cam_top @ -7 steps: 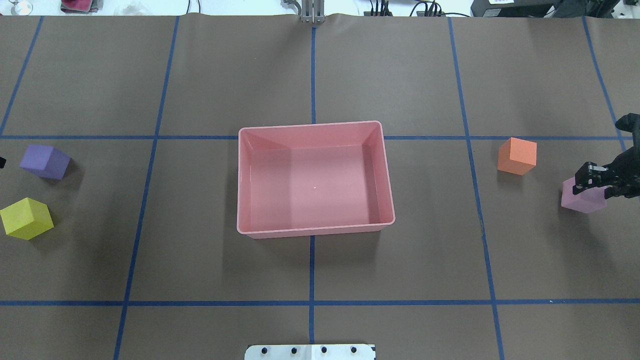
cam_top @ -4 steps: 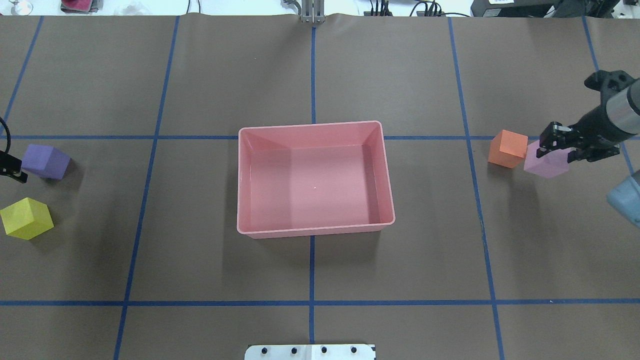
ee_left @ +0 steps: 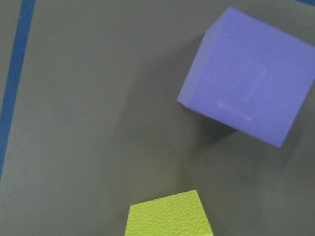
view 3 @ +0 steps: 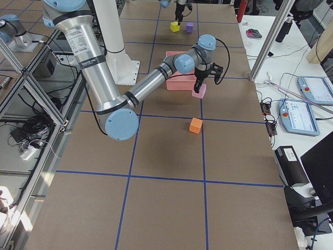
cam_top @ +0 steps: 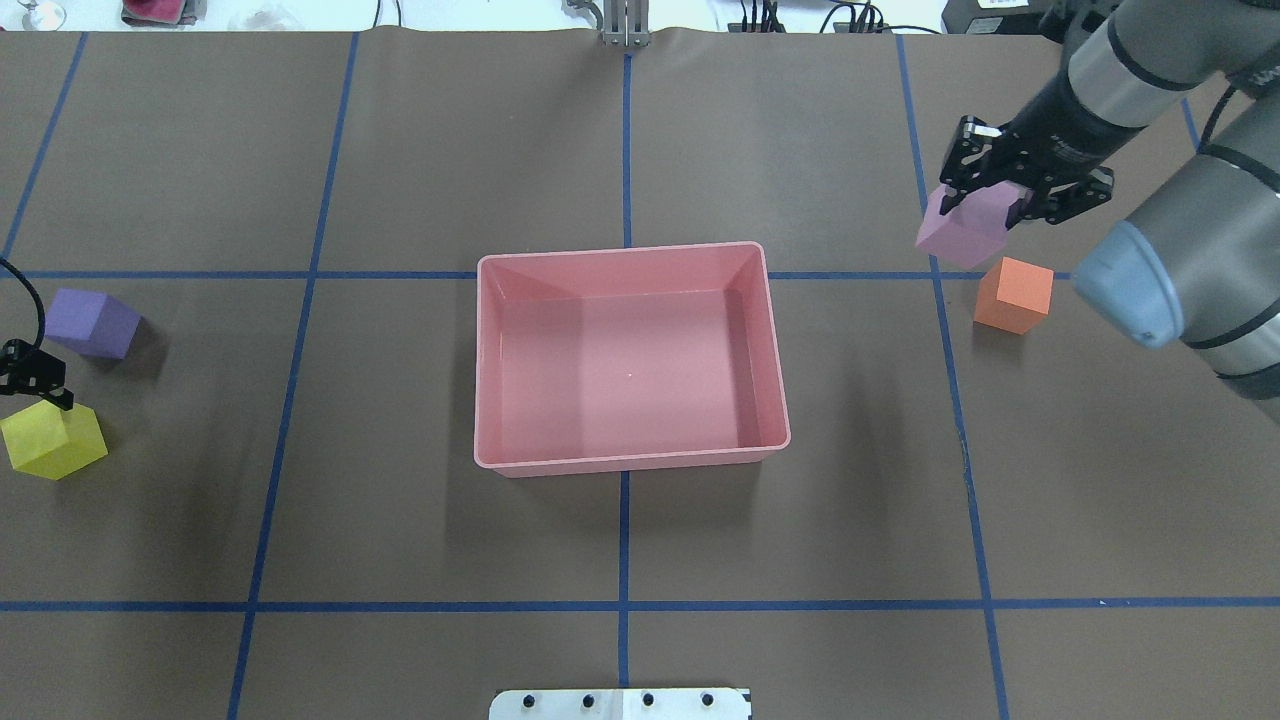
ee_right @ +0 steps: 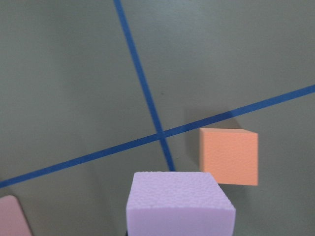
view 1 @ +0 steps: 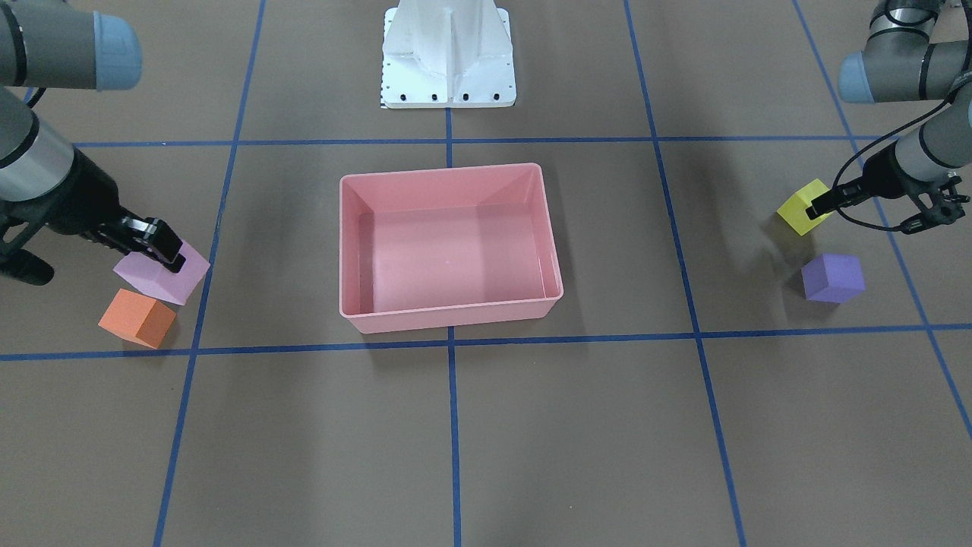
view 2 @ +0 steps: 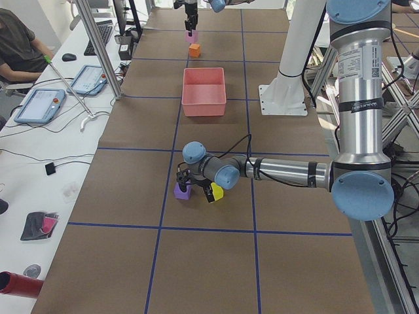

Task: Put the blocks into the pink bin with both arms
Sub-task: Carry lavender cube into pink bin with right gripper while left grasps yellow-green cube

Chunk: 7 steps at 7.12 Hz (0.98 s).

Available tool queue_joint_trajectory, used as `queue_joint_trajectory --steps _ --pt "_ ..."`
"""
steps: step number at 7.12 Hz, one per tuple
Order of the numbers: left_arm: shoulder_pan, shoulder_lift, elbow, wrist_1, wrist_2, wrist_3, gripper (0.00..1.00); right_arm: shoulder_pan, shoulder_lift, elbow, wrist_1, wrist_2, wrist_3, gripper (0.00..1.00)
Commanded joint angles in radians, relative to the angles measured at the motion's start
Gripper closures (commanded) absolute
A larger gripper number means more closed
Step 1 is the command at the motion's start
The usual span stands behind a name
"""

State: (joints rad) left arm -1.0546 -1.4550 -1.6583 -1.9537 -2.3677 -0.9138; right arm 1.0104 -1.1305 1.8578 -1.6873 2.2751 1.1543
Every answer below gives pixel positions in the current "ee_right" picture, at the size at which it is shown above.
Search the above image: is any light purple foam block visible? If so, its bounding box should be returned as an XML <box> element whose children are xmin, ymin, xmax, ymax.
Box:
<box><xmin>126</xmin><ymin>172</ymin><xmax>236</xmax><ymax>236</ymax></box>

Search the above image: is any orange foam block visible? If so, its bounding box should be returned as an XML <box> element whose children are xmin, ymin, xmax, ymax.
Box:
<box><xmin>199</xmin><ymin>128</ymin><xmax>258</xmax><ymax>186</ymax></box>

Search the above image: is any pink plastic bin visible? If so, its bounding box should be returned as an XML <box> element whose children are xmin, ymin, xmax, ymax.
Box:
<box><xmin>0</xmin><ymin>195</ymin><xmax>32</xmax><ymax>236</ymax></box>

